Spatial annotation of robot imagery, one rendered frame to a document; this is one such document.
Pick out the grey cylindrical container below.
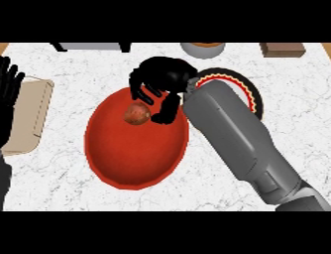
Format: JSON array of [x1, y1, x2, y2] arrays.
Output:
[[181, 43, 228, 61]]

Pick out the brown sweet potato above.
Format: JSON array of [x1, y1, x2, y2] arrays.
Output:
[[123, 101, 153, 126]]

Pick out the beige cutting board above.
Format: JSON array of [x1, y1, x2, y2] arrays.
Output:
[[0, 75, 57, 157]]

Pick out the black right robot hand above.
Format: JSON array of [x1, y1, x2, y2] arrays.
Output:
[[128, 56, 200, 126]]

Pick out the brown wooden block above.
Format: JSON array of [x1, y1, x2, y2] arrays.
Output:
[[259, 43, 308, 59]]

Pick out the red plate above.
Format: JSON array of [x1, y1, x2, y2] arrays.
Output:
[[83, 86, 193, 191]]

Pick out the black patterned bowl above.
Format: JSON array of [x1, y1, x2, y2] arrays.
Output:
[[194, 67, 266, 121]]

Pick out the grey appliance with black legs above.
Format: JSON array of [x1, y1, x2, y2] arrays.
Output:
[[51, 43, 134, 54]]

